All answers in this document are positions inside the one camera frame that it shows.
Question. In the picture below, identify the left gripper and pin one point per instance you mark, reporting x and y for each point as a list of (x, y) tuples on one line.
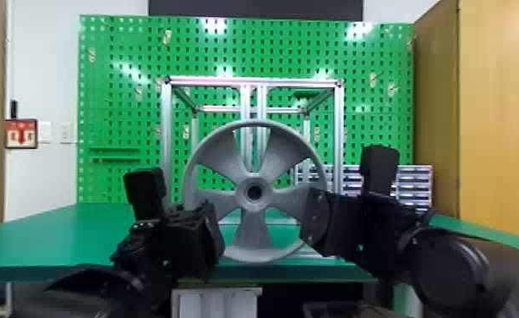
[(183, 244)]

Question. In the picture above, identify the grey wheel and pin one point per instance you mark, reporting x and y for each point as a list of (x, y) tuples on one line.
[(224, 155)]

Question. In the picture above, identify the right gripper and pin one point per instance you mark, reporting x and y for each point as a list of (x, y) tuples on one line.
[(366, 231)]

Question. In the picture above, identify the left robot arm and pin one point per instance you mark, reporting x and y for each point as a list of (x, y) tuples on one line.
[(122, 284)]

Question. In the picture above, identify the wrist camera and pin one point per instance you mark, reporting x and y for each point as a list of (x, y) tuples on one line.
[(144, 193), (378, 168)]

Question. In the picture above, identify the red wall sign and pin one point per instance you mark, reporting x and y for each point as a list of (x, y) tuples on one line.
[(21, 133)]

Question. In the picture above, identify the white wall switch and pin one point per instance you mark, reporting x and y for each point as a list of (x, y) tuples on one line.
[(66, 132), (44, 132)]

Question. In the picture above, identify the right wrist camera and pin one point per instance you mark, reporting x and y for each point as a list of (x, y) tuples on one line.
[(378, 168)]

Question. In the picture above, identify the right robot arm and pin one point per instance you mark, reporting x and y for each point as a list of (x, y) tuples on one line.
[(455, 271)]

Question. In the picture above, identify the wooden cupboard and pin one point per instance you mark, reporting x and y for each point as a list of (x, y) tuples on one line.
[(486, 115)]

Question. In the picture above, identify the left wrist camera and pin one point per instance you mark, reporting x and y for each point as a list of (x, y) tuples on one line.
[(144, 193)]

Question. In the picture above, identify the silver frame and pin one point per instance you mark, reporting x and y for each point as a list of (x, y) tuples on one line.
[(253, 82)]

